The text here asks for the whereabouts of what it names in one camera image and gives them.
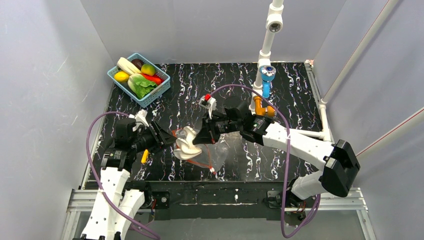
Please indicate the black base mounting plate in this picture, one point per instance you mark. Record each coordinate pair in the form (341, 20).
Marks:
(173, 200)

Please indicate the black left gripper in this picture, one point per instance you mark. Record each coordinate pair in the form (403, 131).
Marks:
(156, 136)

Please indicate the dark purple fruit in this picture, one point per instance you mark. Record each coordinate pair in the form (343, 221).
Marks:
(138, 63)

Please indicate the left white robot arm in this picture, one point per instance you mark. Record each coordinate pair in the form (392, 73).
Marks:
(114, 207)

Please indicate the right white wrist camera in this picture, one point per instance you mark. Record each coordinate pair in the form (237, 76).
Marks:
(209, 103)

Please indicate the green yellow mango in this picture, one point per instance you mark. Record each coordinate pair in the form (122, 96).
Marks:
(148, 69)

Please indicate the green lettuce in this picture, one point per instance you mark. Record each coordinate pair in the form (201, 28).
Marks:
(140, 86)

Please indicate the yellow lemon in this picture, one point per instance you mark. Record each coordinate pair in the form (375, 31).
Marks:
(121, 76)

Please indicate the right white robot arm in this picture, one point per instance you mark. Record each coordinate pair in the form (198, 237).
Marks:
(336, 163)

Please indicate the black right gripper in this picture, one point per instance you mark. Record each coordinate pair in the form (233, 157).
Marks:
(210, 130)

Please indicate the clear zip bag orange zipper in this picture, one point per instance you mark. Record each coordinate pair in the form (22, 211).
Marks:
(213, 156)

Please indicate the orange pipe fitting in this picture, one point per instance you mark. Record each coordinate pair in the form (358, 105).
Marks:
(260, 110)

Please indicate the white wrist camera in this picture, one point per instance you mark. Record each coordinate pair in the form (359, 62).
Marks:
(140, 119)
(209, 103)

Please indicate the aluminium rail frame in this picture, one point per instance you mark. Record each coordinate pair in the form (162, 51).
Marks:
(83, 201)

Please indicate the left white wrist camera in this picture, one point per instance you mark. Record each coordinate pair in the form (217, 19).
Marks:
(140, 119)

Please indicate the red chili pepper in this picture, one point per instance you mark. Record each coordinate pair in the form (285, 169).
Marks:
(153, 78)

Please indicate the white toy dumpling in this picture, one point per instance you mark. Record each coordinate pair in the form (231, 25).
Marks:
(186, 150)

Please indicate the blue pipe fitting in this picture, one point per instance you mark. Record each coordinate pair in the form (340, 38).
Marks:
(267, 73)

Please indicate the white bun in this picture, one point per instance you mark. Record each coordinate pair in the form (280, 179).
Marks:
(128, 67)

